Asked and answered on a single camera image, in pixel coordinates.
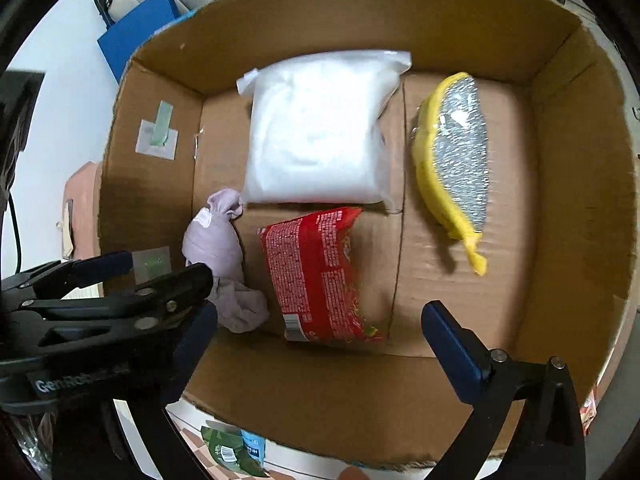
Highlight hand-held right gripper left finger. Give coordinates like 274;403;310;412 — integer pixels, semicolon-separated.
51;302;219;480

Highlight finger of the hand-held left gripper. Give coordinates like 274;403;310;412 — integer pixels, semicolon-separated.
0;251;135;302
20;262;215;333

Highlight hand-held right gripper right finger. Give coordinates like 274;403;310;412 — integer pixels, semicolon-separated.
421;301;587;480

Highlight lilac sock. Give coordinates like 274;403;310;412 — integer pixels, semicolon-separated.
181;189;271;333

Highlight brown cardboard box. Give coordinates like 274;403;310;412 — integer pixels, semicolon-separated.
97;0;639;466

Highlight green packet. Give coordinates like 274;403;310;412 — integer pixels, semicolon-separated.
201;425;268;478

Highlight blue packet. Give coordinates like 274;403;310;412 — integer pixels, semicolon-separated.
241;429;266;466

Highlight red noodle packet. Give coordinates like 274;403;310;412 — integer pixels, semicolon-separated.
257;206;385;345

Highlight black device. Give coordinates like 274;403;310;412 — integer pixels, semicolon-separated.
0;71;46;201

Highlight yellow silver scrub sponge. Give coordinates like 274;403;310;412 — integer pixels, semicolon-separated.
411;72;491;277

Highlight white padded plastic bag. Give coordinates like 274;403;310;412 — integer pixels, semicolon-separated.
236;50;413;213

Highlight blue bin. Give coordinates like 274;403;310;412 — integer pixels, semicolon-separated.
96;0;194;85

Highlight black cable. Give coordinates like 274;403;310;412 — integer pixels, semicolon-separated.
5;194;24;276

